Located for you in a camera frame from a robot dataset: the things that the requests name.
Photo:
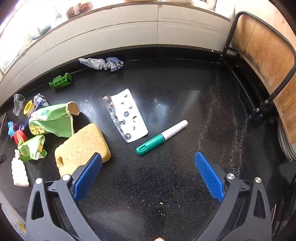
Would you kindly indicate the small green snack bag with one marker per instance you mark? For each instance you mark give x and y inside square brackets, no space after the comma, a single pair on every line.
[31,148]

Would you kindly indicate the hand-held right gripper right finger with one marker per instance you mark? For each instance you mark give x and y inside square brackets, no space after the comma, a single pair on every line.
[208,173]

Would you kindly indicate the wooden chair with black frame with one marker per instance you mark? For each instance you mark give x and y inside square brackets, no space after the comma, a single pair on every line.
[261,46]

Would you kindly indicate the red round lid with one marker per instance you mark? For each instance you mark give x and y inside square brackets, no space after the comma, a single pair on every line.
[19,136]

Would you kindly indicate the yellow green packet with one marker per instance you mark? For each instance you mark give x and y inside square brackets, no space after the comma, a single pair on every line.
[21,229]

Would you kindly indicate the yellow tape roll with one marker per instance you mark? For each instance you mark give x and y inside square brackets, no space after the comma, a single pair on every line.
[29,108]

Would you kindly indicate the green and white marker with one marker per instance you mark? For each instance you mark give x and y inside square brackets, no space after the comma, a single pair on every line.
[161,138]

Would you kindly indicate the white foam piece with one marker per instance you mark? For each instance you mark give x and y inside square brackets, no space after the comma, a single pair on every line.
[19,170]

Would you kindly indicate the crumpled grey blue wrapper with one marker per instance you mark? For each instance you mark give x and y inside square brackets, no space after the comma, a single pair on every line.
[101,63]

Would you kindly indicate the clear plastic cup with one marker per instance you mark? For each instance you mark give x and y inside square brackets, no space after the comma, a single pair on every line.
[18,104]

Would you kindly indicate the silver blister pill pack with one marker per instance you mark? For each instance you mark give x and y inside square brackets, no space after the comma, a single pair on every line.
[129,115]

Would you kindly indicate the green toy truck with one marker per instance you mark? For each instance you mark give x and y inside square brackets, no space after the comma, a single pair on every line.
[60,81]

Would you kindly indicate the purple toothpaste tube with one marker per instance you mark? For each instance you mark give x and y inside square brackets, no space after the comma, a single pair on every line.
[40,100]

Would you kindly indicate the large green paper bag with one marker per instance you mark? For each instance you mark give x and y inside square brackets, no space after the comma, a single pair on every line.
[54,120]

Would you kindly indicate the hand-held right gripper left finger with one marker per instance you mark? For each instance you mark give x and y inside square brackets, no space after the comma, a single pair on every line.
[89,176]

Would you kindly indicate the yellow sponge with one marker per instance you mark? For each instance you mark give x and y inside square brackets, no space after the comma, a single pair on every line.
[81,146]

